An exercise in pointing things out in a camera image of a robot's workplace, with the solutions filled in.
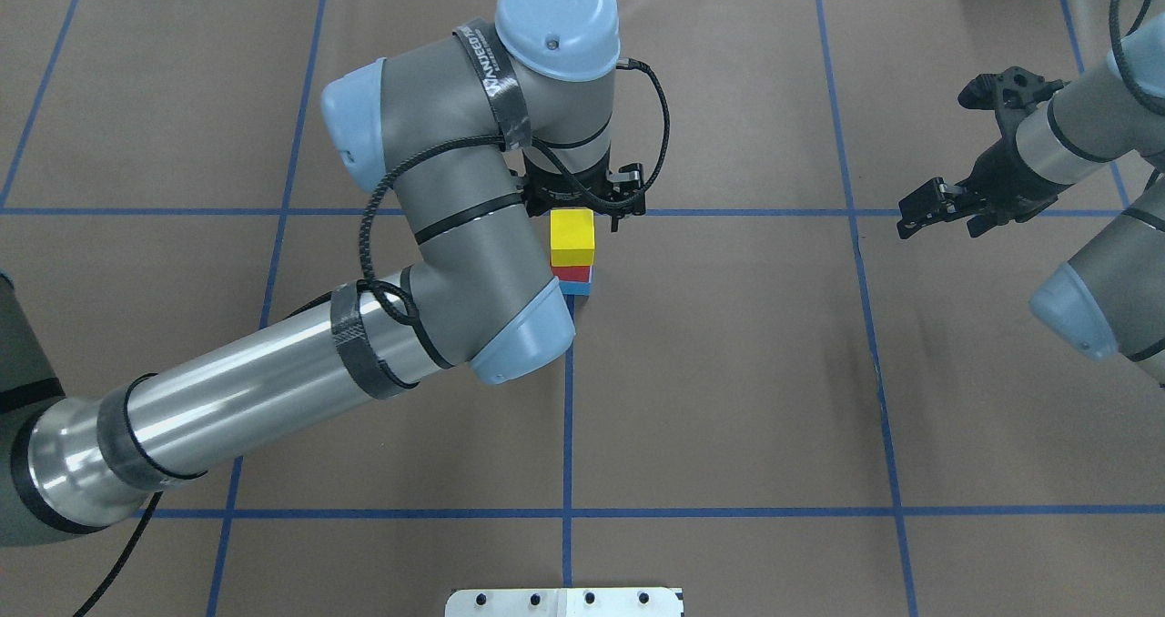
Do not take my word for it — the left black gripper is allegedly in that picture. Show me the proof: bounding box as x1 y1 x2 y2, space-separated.
518 162 647 234

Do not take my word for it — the red wooden block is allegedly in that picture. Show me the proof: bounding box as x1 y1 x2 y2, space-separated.
551 265 593 284

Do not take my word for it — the blue wooden block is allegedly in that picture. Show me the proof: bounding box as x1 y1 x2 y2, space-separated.
559 281 593 297

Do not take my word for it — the yellow wooden block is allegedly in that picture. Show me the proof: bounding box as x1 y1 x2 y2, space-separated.
550 207 596 268

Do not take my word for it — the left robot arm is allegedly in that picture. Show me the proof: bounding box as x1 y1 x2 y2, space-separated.
3 0 656 547

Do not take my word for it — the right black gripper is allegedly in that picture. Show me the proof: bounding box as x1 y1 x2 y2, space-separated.
897 66 1066 240

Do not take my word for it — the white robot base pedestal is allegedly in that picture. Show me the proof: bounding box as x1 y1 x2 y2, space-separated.
444 586 685 616

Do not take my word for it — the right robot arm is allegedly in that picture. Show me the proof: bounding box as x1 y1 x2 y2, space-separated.
897 0 1164 384

